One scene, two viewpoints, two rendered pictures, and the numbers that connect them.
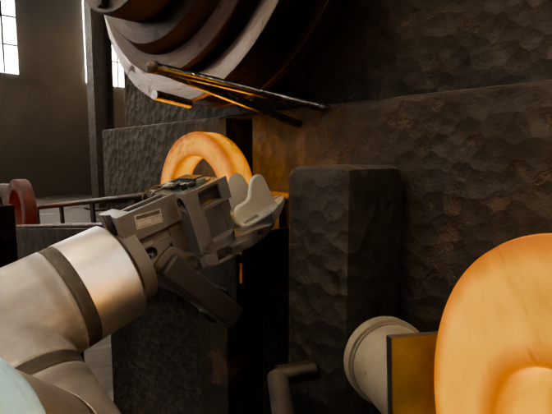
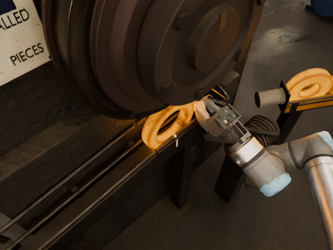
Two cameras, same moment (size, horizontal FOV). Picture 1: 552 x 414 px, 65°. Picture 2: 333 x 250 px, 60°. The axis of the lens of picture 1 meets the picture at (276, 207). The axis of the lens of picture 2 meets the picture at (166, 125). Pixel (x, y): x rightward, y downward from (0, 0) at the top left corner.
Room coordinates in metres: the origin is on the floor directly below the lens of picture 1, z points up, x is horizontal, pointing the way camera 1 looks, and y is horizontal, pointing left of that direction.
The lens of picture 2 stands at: (0.59, 0.60, 1.44)
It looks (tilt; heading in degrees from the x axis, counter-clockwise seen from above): 54 degrees down; 273
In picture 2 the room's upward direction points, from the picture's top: straight up
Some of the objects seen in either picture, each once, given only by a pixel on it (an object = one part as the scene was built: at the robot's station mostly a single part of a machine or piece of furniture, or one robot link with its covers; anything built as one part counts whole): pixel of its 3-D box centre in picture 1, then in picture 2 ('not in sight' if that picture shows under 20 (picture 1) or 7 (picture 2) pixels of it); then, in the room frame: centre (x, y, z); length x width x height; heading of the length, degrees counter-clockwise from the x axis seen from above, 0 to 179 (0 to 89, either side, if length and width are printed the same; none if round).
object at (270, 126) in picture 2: not in sight; (241, 163); (0.28, -0.04, 0.27); 0.22 x 0.13 x 0.53; 45
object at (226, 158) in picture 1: (204, 199); (168, 122); (0.60, 0.10, 0.75); 0.18 x 0.03 x 0.18; 45
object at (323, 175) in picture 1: (347, 279); (215, 95); (0.45, -0.07, 0.68); 0.11 x 0.08 x 0.24; 135
